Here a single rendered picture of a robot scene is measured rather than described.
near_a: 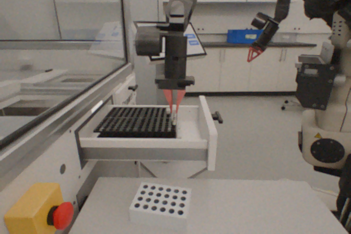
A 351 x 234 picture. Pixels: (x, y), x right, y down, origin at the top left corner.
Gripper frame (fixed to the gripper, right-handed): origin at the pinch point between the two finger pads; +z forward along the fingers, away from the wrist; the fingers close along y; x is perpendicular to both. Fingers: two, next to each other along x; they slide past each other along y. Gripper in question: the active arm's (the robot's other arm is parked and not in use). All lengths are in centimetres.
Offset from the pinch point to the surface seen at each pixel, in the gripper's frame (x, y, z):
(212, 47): 294, 50, -9
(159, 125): 0.0, -4.1, 4.9
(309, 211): -14.6, 32.3, 18.5
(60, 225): -30.1, -16.0, 9.0
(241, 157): 121, 62, 87
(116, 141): -7.9, -14.1, 6.3
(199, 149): -7.9, 6.9, 7.6
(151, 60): 78, -17, -6
